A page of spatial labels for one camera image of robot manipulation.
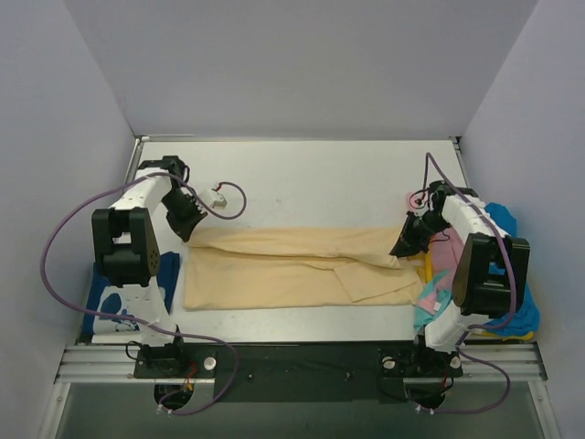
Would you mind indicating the bright blue t shirt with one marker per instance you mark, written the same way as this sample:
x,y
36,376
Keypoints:
x,y
526,320

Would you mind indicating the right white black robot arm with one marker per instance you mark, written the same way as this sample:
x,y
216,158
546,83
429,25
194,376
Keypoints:
x,y
489,282

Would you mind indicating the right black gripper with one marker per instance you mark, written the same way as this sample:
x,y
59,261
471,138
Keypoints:
x,y
412,234

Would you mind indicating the yellow t shirt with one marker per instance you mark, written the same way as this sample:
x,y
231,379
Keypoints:
x,y
430,269

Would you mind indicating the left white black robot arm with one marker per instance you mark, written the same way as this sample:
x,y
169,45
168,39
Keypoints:
x,y
127,253

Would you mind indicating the aluminium front rail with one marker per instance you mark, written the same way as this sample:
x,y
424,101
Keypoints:
x,y
109,364

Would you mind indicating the beige t shirt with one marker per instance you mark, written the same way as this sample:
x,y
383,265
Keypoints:
x,y
244,269

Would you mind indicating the navy printed folded t shirt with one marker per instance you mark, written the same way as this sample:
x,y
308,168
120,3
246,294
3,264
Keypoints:
x,y
107,299

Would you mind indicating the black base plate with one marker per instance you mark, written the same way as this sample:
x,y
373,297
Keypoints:
x,y
305,372

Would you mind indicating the pink t shirt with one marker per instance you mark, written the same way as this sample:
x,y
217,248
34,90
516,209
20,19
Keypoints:
x,y
445,248

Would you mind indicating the teal t shirt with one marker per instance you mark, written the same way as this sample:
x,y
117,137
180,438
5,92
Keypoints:
x,y
434,299

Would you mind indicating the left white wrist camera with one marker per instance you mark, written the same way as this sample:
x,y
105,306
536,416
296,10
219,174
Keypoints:
x,y
212,198

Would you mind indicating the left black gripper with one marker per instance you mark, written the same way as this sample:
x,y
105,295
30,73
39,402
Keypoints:
x,y
188,218

